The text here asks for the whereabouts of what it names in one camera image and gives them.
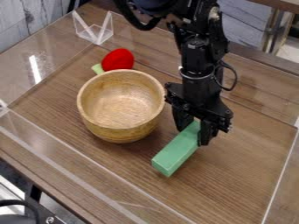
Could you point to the metal table leg background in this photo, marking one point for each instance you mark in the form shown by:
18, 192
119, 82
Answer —
277, 30

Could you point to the brown wooden bowl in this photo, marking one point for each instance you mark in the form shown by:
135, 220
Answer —
120, 104

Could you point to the red plush ball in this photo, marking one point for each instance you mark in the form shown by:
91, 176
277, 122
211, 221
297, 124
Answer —
119, 59

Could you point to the light green flat piece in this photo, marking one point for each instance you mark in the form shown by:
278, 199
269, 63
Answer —
98, 69

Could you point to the clear acrylic tray wall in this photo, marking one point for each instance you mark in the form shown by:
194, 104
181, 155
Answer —
87, 188

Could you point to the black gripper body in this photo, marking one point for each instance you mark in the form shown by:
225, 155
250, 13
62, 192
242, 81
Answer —
197, 95

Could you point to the black table frame leg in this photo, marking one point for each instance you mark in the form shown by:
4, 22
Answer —
52, 213

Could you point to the clear acrylic stand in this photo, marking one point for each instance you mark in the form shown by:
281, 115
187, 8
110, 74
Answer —
94, 33

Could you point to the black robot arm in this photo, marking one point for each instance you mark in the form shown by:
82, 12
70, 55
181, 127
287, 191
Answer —
194, 21

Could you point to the green stick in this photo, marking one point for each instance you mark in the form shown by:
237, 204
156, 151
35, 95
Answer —
177, 152

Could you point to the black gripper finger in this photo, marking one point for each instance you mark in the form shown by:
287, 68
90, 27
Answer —
209, 131
182, 118

